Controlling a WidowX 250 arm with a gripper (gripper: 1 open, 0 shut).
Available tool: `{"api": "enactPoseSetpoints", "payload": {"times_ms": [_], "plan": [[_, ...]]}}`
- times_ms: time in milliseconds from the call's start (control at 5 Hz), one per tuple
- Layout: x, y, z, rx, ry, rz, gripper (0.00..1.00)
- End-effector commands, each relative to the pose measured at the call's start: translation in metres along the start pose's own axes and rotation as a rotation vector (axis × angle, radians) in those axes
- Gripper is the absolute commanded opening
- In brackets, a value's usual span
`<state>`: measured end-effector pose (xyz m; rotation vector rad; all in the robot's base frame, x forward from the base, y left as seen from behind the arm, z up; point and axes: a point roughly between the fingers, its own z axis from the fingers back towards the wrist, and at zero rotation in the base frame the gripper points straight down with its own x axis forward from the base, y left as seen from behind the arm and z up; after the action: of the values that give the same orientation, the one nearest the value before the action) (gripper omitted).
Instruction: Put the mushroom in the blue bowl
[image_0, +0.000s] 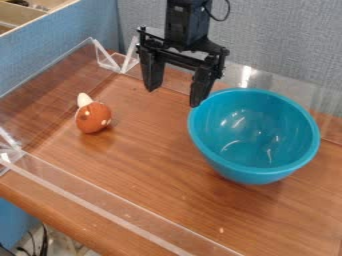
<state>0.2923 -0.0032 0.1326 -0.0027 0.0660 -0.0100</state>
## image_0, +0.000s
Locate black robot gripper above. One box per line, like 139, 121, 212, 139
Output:
136, 27, 229, 107

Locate blue plastic bowl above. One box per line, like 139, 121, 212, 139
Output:
187, 88, 320, 185

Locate brown toy mushroom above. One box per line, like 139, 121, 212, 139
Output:
74, 93, 112, 134

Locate clear acrylic barrier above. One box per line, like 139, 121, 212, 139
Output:
0, 41, 342, 256

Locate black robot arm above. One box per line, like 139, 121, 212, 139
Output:
136, 0, 229, 107

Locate wooden shelf box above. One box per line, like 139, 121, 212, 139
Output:
0, 0, 80, 36

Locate black cables under table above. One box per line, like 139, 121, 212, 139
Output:
0, 223, 50, 256

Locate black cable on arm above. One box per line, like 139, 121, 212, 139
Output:
201, 0, 232, 23

